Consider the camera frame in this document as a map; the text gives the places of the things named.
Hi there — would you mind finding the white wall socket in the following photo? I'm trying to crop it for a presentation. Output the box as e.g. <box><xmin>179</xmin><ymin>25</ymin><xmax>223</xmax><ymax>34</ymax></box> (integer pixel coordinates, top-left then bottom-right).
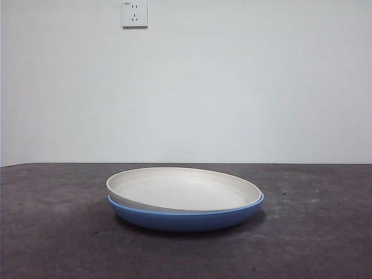
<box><xmin>121</xmin><ymin>1</ymin><xmax>148</xmax><ymax>29</ymax></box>

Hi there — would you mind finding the blue round plate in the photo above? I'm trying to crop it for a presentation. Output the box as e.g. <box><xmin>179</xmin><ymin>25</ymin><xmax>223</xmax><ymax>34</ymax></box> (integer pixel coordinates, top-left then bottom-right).
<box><xmin>107</xmin><ymin>191</ymin><xmax>266</xmax><ymax>233</ymax></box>

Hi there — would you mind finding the white round plate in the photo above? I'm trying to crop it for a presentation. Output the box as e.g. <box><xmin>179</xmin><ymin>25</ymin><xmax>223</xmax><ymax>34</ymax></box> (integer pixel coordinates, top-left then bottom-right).
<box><xmin>105</xmin><ymin>167</ymin><xmax>262</xmax><ymax>212</ymax></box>

